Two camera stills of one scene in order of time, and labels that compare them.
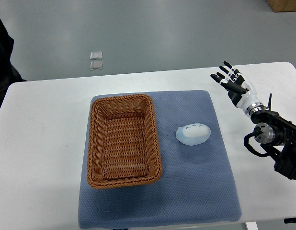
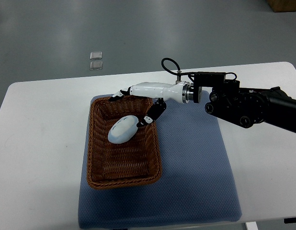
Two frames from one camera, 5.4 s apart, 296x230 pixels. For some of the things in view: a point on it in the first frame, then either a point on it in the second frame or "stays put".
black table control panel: [292, 220] stays put
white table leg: [252, 225] stays put
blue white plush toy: [192, 134] -> [122, 129]
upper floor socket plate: [95, 55] stays put
